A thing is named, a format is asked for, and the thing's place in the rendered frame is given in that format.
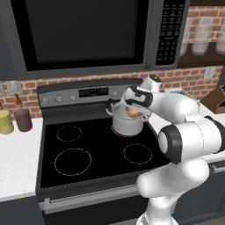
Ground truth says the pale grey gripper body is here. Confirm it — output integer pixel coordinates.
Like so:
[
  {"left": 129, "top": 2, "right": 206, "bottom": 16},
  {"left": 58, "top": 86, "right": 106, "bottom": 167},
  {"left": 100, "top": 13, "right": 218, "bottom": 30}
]
[{"left": 119, "top": 98, "right": 153, "bottom": 118}]

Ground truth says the yellow orange squash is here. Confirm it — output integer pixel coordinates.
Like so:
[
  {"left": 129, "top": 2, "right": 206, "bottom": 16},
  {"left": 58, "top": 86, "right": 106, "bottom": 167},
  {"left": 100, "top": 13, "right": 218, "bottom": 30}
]
[{"left": 127, "top": 108, "right": 140, "bottom": 119}]

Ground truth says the black stove with hob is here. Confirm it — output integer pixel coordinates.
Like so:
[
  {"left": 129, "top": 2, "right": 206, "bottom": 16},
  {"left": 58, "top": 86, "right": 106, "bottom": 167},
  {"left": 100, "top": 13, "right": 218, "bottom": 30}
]
[{"left": 34, "top": 77, "right": 178, "bottom": 225}]

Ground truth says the brown knife block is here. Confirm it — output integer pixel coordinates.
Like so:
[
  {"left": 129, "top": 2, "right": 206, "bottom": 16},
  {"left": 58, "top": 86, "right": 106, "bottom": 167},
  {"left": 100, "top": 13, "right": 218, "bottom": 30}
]
[{"left": 200, "top": 84, "right": 225, "bottom": 115}]

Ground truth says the white jar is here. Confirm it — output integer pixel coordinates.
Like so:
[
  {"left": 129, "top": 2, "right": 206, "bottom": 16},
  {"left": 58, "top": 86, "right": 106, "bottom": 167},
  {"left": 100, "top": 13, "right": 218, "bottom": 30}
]
[
  {"left": 214, "top": 21, "right": 225, "bottom": 55},
  {"left": 191, "top": 16, "right": 211, "bottom": 56},
  {"left": 179, "top": 27, "right": 189, "bottom": 57}
]

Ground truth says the grey black microwave oven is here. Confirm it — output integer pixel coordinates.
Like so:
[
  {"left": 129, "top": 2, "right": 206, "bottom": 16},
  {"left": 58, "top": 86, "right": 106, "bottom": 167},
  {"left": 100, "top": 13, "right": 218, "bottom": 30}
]
[{"left": 0, "top": 0, "right": 192, "bottom": 81}]

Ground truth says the dark grey drawer front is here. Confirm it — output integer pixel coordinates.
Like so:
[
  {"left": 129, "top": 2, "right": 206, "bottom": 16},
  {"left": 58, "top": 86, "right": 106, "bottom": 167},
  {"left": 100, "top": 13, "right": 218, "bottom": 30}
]
[{"left": 172, "top": 159, "right": 225, "bottom": 221}]

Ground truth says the dark maroon bottle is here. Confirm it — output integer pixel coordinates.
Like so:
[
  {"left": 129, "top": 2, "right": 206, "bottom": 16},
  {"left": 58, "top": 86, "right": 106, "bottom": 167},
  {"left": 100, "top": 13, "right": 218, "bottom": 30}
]
[{"left": 13, "top": 93, "right": 33, "bottom": 133}]

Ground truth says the yellow bottle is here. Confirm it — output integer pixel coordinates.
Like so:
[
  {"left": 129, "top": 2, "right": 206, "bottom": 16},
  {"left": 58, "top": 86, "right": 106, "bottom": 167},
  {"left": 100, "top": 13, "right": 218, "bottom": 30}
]
[{"left": 0, "top": 103, "right": 15, "bottom": 135}]

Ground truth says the dark grey cupboard door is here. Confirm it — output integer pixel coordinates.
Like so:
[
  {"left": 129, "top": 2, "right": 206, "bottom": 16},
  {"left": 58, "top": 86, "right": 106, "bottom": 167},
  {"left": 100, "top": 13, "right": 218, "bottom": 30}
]
[{"left": 0, "top": 195, "right": 46, "bottom": 225}]

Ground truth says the white pot with black handles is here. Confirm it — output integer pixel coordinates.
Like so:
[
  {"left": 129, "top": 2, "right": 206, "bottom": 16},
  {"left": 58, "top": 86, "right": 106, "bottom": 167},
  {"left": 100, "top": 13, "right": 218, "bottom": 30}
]
[{"left": 105, "top": 98, "right": 153, "bottom": 137}]

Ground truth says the grey microwave door handle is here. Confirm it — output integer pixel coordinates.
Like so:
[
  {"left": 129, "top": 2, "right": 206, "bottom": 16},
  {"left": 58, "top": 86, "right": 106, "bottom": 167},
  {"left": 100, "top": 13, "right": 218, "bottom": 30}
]
[{"left": 143, "top": 0, "right": 165, "bottom": 69}]

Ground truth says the white wall outlet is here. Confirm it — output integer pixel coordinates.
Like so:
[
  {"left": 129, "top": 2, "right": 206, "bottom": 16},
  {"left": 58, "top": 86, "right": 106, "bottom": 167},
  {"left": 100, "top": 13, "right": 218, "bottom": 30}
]
[{"left": 203, "top": 66, "right": 216, "bottom": 80}]

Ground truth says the grey drawer handle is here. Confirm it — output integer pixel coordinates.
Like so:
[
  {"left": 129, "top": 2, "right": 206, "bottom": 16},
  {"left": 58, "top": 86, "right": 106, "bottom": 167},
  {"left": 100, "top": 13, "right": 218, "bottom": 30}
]
[{"left": 211, "top": 163, "right": 225, "bottom": 174}]

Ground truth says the grey oven door handle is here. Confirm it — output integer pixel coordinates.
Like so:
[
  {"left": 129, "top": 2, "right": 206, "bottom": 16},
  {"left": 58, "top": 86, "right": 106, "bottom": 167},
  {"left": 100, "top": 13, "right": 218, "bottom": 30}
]
[{"left": 43, "top": 184, "right": 141, "bottom": 207}]

